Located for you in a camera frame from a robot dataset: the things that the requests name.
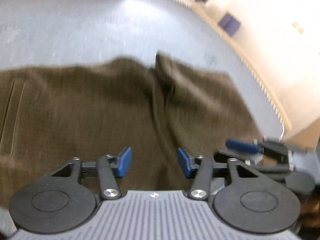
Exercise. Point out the purple box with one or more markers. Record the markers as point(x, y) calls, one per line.
point(229, 24)

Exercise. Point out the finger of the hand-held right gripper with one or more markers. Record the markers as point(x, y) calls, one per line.
point(242, 146)

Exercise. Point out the wooden bed frame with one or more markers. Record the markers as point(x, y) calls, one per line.
point(250, 62)

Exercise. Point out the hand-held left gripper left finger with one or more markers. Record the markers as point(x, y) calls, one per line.
point(124, 162)

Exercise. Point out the brown pants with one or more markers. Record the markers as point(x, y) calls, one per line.
point(75, 105)

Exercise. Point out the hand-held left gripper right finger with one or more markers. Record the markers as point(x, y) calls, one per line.
point(184, 162)

